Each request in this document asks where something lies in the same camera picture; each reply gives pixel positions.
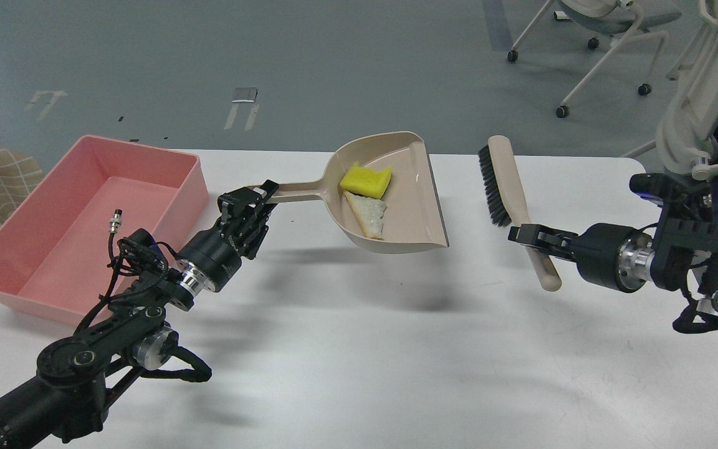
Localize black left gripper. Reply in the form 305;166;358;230
176;180;279;292

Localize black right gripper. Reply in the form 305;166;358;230
508;223;636;292

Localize beige hand brush black bristles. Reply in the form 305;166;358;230
478;135;562;292

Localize yellow sponge piece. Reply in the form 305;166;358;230
339;163;393;200

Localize white bread crust piece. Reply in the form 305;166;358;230
343;191;387;241

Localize beige plastic dustpan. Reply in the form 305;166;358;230
269;131;449;254

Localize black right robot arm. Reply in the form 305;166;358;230
508;173;718;334

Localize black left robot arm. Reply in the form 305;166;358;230
0;180;279;448

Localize pink plastic bin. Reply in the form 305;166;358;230
0;136;210;325

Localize grey office chair white legs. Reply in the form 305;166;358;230
506;1;682;119

